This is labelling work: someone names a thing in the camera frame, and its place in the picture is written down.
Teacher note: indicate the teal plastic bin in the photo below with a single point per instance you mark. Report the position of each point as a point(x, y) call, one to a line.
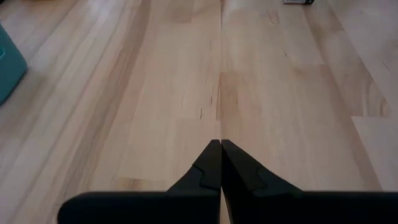
point(11, 65)

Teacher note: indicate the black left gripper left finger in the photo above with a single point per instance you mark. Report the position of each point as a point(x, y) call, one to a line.
point(199, 202)

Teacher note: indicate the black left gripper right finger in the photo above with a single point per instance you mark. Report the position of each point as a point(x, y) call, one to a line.
point(264, 205)

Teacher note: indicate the silver battery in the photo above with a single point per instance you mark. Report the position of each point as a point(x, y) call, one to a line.
point(297, 2)

